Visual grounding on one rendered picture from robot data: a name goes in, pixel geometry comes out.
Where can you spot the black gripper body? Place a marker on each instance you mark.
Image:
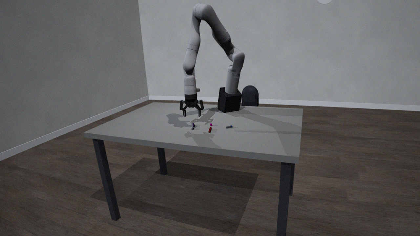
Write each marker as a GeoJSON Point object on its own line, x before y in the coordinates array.
{"type": "Point", "coordinates": [191, 98]}

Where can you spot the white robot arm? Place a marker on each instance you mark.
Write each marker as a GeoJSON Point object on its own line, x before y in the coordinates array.
{"type": "Point", "coordinates": [206, 12]}

